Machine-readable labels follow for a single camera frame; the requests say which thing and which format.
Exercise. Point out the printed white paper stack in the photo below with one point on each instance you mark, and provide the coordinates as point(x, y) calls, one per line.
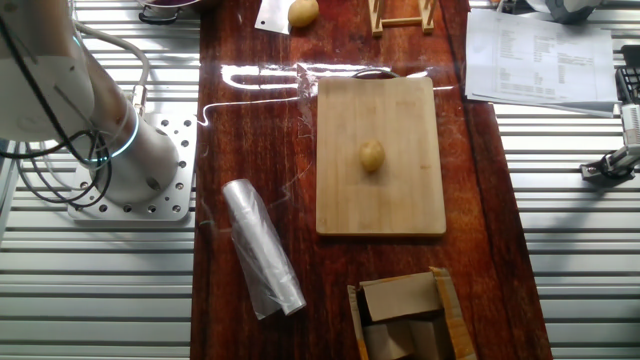
point(575, 75)

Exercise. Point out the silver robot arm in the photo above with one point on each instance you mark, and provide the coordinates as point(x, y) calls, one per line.
point(45, 85)

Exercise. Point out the steel cooking pot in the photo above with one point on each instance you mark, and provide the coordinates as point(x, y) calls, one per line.
point(160, 7)

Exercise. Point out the bamboo cutting board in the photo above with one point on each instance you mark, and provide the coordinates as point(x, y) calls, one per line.
point(350, 200)

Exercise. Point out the open cardboard box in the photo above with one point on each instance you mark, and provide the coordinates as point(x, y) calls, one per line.
point(400, 300)

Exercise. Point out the steel cleaver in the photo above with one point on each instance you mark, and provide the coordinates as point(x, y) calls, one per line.
point(272, 17)

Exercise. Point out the black keyboard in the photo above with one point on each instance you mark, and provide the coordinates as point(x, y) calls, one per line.
point(631, 85)

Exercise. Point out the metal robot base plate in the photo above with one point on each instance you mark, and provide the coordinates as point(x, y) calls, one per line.
point(175, 200)

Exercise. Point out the small yellow potato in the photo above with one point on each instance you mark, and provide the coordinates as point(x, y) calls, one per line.
point(303, 12)
point(372, 156)

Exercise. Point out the metal camera mount clamp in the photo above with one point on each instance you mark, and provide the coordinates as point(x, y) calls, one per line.
point(612, 167)

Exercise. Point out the wooden knife rack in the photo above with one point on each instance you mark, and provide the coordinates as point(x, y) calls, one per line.
point(376, 17)

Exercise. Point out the grey exterior camera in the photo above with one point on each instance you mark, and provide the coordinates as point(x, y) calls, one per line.
point(631, 125)

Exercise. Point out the clear plastic bag roll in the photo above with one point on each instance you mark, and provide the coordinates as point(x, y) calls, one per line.
point(262, 250)

